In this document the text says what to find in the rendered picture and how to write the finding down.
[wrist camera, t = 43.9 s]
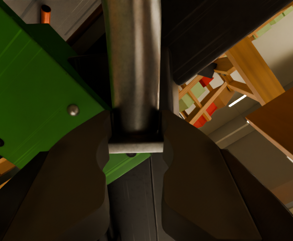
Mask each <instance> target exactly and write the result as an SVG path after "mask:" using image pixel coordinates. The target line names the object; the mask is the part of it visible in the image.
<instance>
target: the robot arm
mask: <svg viewBox="0 0 293 241"><path fill-rule="evenodd" d="M112 135H115V126H114V114H113V111H111V110H104V111H102V112H100V113H99V114H97V115H95V116H94V117H92V118H90V119H89V120H87V121H85V122H84V123H82V124H80V125H79V126H77V127H76V128H74V129H73V130H71V131H70V132H69V133H67V134H66V135H65V136H63V137H62V138H61V139H60V140H59V141H58V142H57V143H56V144H55V145H54V146H53V147H51V148H50V149H49V150H48V151H46V152H39V153H38V154H37V155H36V156H35V157H34V158H33V159H32V160H31V161H30V162H28V163H27V164H26V165H25V166H24V167H23V168H22V169H21V170H20V171H19V172H18V173H17V174H16V175H15V176H13V177H12V178H11V179H10V180H9V181H8V182H7V183H6V184H5V185H4V186H3V187H2V188H1V189H0V241H97V240H98V239H100V238H101V237H102V236H103V235H104V234H105V233H106V232H107V230H108V227H109V195H108V188H107V181H106V176H105V174H104V173H103V168H104V166H105V165H106V163H107V162H108V161H109V147H108V141H109V140H110V138H111V137H112ZM158 135H161V137H162V138H163V139H164V142H163V160H164V161H165V163H166V164H167V166H168V170H167V171H166V172H165V173H164V176H163V192H162V228H163V230H164V231H165V233H166V234H168V235H169V236H170V237H172V238H173V239H174V240H175V241H293V214H292V213H291V212H290V210H289V209H288V208H287V207H286V206H285V205H284V204H283V203H282V202H281V201H280V200H279V199H278V198H277V197H276V196H275V195H274V194H273V193H272V192H271V191H270V190H269V189H268V188H267V187H266V186H265V185H264V184H263V183H262V182H261V181H260V180H259V179H258V178H257V177H256V176H255V175H254V174H253V173H252V172H251V171H250V170H249V169H248V168H247V167H246V166H245V165H244V164H243V163H242V162H241V161H240V160H239V159H237V158H236V157H235V156H234V155H233V154H232V153H231V152H230V151H229V150H228V149H220V148H219V147H218V146H217V145H216V144H215V143H214V142H213V141H212V140H211V139H210V138H209V137H208V136H207V135H205V134H204V133H203V132H202V131H200V130H199V129H198V128H196V127H195V126H193V125H192V124H190V123H188V122H187V121H185V120H183V119H182V118H180V117H179V116H177V115H175V114H174V113H172V112H171V111H169V110H161V111H159V123H158Z"/></svg>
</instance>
